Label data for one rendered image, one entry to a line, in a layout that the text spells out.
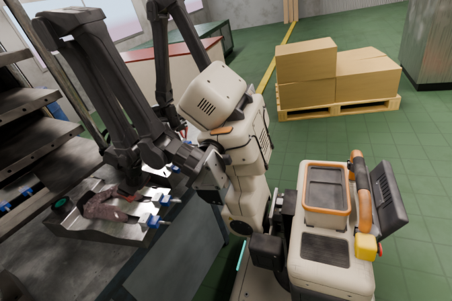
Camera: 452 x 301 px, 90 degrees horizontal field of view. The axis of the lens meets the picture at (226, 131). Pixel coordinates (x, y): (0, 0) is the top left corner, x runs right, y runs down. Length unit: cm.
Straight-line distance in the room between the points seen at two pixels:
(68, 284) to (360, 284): 100
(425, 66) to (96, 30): 340
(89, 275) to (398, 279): 159
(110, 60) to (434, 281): 188
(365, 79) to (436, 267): 183
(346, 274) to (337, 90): 233
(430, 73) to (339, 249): 298
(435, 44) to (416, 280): 248
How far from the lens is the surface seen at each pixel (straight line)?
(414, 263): 191
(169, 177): 116
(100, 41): 61
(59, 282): 120
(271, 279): 142
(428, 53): 352
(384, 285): 179
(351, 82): 294
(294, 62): 271
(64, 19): 62
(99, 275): 110
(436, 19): 342
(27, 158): 170
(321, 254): 89
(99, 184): 133
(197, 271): 163
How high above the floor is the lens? 159
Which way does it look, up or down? 32 degrees down
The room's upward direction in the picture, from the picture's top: 14 degrees counter-clockwise
